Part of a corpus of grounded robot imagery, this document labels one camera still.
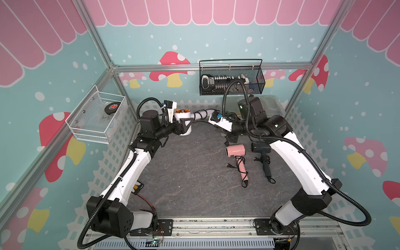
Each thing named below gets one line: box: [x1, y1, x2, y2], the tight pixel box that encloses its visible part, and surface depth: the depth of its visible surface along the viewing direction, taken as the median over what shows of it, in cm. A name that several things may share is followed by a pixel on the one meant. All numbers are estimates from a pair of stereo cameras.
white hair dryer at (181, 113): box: [173, 108, 215, 136], surface depth 70 cm
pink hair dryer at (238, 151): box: [225, 143, 249, 182], surface depth 96 cm
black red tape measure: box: [104, 101, 122, 116], surface depth 80 cm
